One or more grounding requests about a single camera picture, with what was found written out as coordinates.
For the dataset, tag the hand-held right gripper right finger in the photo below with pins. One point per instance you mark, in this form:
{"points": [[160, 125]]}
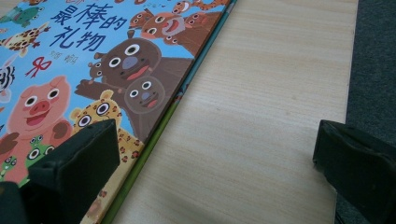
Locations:
{"points": [[358, 168]]}

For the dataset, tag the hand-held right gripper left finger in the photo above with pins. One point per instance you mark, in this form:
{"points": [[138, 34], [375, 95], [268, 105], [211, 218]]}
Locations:
{"points": [[77, 174]]}

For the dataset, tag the animal cartoon picture book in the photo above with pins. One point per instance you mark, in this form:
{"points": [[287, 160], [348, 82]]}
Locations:
{"points": [[93, 62]]}

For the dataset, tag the green-edged picture book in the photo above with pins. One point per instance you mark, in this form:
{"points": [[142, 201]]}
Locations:
{"points": [[162, 124]]}

